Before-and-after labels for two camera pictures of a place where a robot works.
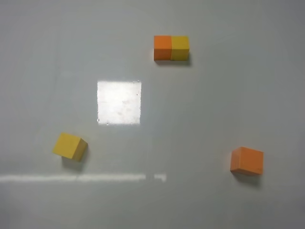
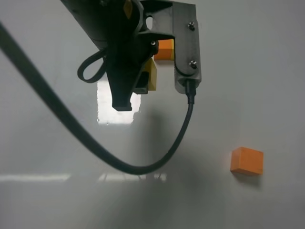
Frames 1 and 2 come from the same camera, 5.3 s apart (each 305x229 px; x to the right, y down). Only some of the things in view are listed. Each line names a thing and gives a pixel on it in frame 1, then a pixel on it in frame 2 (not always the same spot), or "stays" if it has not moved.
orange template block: x=162 y=47 stays
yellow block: x=71 y=146 -> x=151 y=68
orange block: x=247 y=159 stays
